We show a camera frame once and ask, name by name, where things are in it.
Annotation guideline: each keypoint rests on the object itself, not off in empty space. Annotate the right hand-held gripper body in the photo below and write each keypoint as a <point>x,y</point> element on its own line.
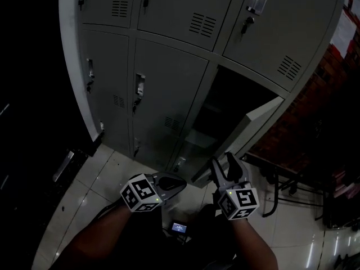
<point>239,204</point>

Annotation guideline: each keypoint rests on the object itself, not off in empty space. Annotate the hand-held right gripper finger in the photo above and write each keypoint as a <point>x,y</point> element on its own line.
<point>236,169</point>
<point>218,174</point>

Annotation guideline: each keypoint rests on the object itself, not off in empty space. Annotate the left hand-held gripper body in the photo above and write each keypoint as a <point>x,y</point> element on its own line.
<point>139,193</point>

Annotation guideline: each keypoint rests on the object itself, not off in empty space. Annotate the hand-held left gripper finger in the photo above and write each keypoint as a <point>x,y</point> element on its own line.
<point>172,194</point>
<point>173,176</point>

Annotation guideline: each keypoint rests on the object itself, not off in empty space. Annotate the grey metal locker door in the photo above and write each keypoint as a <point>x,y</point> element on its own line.
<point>234,132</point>

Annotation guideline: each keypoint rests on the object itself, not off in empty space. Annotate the grey metal locker cabinet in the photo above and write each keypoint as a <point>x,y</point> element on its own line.
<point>168,74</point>

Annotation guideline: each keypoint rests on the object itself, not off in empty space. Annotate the person's left forearm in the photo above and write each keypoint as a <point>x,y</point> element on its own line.
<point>107,235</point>

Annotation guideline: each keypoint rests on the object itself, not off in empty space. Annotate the person's right forearm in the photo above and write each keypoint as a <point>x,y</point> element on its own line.
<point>250,243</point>

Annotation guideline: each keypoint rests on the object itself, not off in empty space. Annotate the small lit screen device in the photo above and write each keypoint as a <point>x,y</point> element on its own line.
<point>179,227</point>

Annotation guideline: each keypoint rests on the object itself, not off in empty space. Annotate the person's dark trousers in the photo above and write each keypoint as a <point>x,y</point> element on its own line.
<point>197,252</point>

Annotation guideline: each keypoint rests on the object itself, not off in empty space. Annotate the dark door panel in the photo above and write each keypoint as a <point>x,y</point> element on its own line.
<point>28,94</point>

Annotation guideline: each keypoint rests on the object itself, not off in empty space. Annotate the red and white wall poster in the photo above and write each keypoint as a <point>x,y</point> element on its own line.
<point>344,24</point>

